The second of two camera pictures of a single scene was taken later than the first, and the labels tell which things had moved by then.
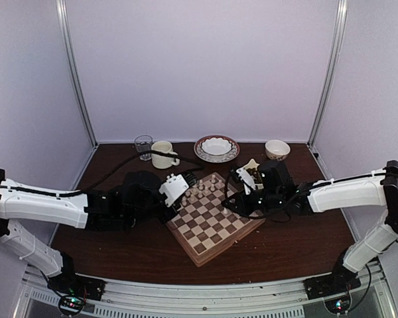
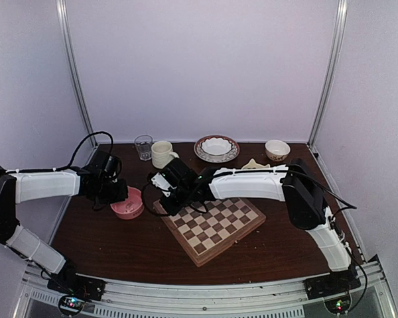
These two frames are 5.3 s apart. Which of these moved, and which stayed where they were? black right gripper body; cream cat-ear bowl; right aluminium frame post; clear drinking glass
Moved: black right gripper body
Stayed: clear drinking glass; cream cat-ear bowl; right aluminium frame post
